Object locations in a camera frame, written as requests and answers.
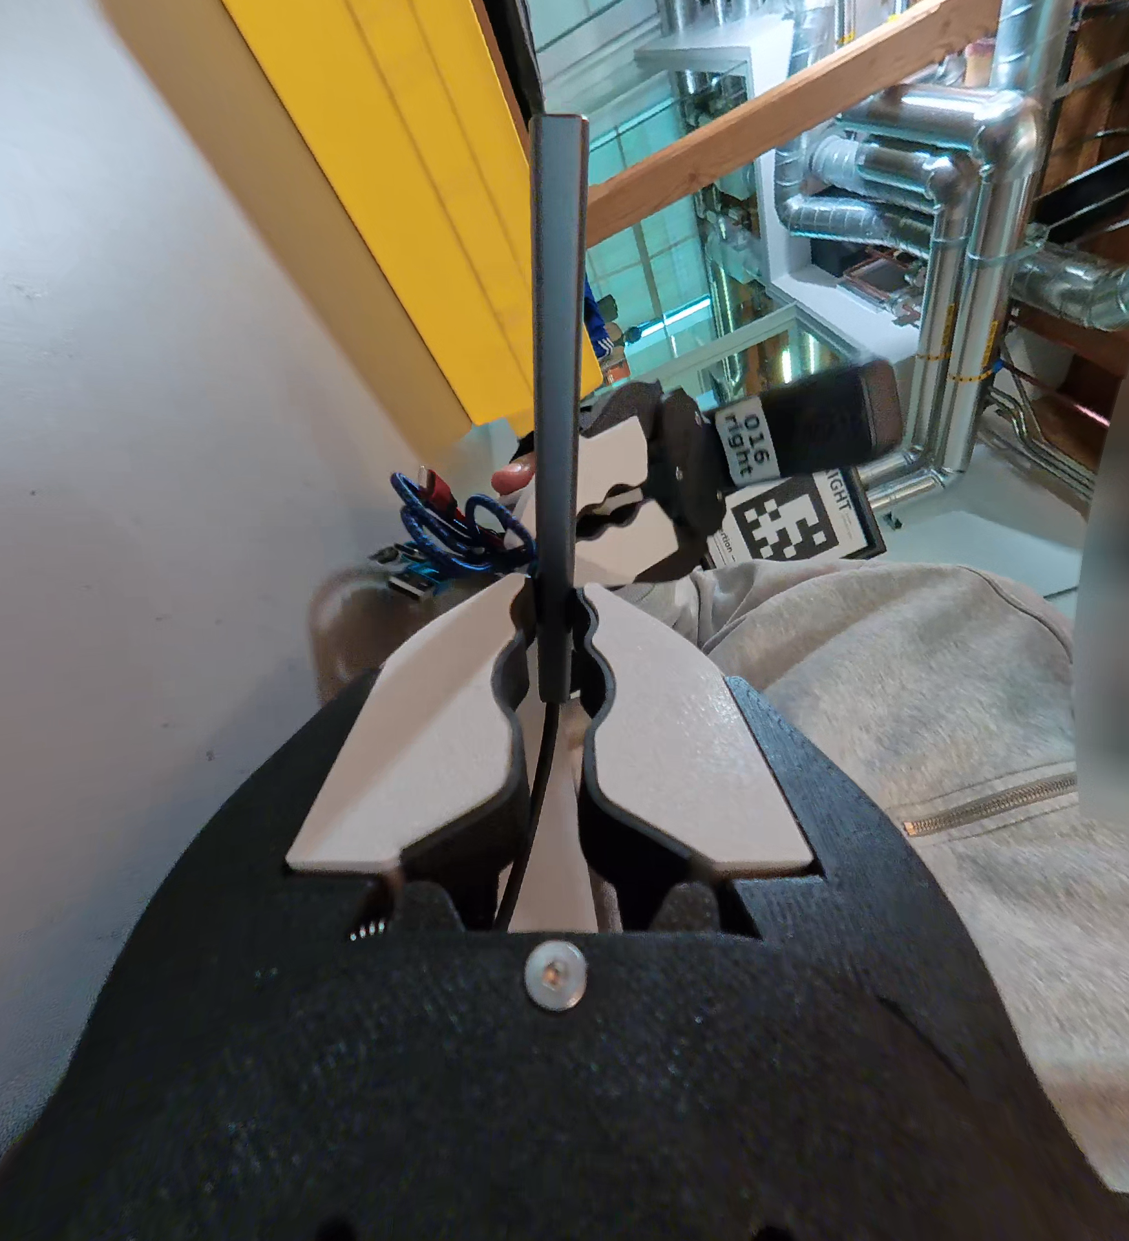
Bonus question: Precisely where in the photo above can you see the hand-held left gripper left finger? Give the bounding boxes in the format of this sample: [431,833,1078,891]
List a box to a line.
[285,574,535,934]

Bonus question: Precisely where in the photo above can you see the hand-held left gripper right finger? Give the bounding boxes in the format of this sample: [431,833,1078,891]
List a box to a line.
[573,581,819,934]

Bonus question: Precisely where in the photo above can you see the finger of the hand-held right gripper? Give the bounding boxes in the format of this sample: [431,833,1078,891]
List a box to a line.
[576,494,692,584]
[577,416,661,515]

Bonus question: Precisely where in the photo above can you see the grey usb hub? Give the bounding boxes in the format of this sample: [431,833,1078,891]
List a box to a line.
[497,111,591,931]

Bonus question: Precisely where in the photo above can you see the blue braided cable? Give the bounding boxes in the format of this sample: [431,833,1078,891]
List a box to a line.
[388,470,539,601]

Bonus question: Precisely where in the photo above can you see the grey desk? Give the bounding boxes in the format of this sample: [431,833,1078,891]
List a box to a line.
[0,0,535,1070]

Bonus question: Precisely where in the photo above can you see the person's grey hoodie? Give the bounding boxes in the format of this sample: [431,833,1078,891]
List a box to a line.
[611,558,1129,1241]

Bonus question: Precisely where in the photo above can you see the wooden beam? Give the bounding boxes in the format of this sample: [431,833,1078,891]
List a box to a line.
[583,0,1002,248]

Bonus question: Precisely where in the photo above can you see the silver ventilation ducts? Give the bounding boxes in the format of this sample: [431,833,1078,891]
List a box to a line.
[774,0,1129,505]

